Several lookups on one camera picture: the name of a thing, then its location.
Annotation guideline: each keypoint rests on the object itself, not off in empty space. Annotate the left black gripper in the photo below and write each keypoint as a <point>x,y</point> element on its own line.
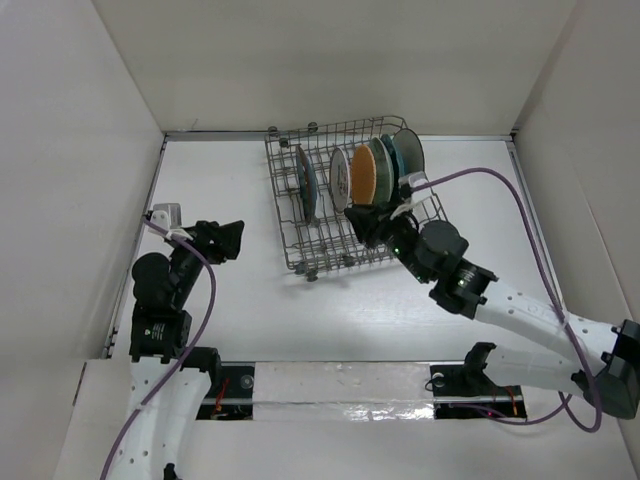
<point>215,240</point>

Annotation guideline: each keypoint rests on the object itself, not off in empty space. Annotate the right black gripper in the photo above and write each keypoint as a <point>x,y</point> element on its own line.
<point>368,221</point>

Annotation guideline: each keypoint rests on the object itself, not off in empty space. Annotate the light green flower plate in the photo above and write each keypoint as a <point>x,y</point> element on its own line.
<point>384,172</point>

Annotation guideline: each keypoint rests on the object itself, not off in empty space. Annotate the round woven bamboo tray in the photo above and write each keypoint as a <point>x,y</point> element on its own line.
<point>363,176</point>

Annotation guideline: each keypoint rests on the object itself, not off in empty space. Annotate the white plate red characters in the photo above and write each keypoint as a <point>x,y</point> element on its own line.
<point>340,180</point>

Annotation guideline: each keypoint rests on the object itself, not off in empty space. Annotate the teal scalloped plate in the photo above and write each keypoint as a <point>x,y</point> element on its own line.
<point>398,163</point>

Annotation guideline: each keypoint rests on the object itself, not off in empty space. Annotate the dark teal blossom plate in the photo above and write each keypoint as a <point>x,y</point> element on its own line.
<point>307,184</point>

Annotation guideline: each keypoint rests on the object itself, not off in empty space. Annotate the cream plate tree drawing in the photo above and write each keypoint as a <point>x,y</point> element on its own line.
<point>409,146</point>

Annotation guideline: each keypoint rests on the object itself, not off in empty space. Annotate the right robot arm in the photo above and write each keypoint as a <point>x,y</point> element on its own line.
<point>594,360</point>

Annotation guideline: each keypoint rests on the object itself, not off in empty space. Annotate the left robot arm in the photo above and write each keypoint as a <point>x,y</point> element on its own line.
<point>170,373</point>

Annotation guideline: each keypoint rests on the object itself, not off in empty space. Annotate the grey wire dish rack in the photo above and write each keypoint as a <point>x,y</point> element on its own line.
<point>328,244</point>

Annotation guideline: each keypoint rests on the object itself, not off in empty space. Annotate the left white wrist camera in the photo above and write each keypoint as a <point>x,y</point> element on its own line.
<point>164,219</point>

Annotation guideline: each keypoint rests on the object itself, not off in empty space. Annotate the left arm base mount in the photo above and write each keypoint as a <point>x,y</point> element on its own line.
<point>231,397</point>

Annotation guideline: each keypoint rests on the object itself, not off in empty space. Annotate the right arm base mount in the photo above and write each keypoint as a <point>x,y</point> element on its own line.
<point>458,395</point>

